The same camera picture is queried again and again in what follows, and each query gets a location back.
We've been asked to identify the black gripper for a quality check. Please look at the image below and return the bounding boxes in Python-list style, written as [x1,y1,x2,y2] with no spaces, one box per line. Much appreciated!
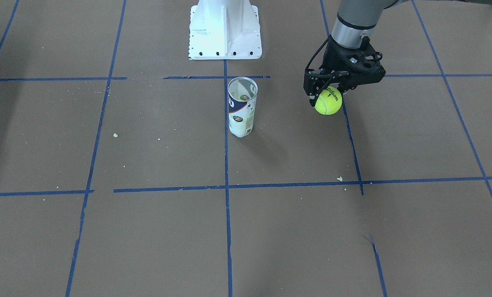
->
[304,36,386,107]

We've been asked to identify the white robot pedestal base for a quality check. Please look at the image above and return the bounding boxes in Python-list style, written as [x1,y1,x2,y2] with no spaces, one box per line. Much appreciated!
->
[188,0,263,60]

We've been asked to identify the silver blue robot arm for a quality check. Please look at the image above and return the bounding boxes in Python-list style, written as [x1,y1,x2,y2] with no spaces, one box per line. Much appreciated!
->
[304,0,401,106]

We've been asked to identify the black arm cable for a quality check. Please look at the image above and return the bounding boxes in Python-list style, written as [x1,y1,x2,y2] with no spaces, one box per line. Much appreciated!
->
[306,36,332,73]

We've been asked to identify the yellow tennis ball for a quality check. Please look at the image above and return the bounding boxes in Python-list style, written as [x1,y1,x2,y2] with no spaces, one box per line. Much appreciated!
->
[314,86,343,115]

